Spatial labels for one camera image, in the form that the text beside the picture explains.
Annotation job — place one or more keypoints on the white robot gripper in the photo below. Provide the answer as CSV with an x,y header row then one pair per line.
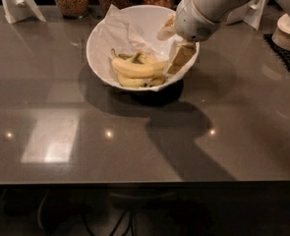
x,y
193,21

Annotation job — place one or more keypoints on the yellow banana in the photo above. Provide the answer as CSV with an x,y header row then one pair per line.
x,y
138,71
141,58
132,83

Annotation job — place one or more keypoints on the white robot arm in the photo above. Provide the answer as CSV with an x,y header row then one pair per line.
x,y
218,10

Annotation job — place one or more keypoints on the white ceramic bowl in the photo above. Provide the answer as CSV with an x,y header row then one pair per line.
x,y
144,20

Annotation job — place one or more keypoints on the wooden bowl stack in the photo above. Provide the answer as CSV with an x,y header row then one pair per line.
x,y
281,36

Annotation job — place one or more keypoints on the white paper liner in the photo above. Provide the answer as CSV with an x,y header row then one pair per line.
x,y
118,33

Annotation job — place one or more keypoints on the right white paper stand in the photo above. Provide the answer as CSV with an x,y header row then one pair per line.
x,y
250,13

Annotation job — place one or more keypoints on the white paper stand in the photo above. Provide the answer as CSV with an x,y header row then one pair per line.
x,y
18,10
250,13

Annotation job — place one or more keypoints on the black mesh mat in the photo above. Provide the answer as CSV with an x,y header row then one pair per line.
x,y
283,55

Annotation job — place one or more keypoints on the left white paper stand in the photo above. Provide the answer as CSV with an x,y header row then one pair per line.
x,y
18,10

